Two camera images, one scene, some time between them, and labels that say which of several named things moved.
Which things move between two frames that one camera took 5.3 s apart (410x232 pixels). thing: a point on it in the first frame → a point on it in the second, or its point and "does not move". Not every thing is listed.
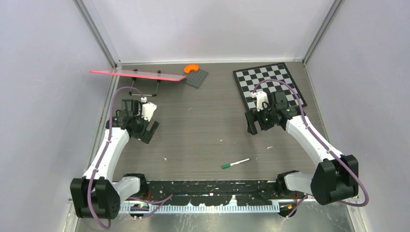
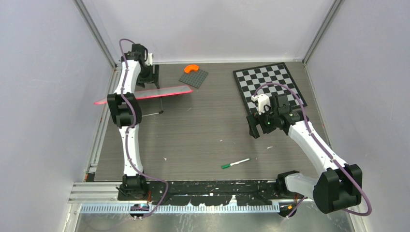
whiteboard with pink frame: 140,74 → 139,95
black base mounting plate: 216,193 does not move
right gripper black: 252,117 does not move
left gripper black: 147,134 → 141,81
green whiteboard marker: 225,166 does not move
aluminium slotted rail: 203,209 does not move
